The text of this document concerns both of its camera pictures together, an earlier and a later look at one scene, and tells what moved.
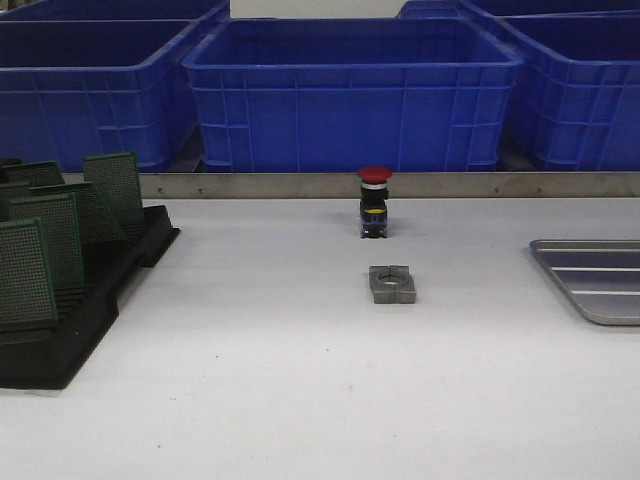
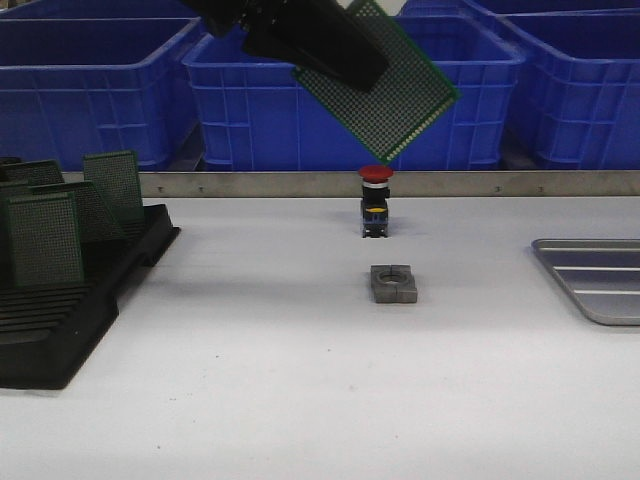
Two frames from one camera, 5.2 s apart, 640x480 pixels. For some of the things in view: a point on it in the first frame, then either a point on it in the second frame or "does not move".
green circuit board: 26,289 → 403,107
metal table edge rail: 402,185 does not move
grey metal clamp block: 392,284 does not move
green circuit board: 60,219 does not move
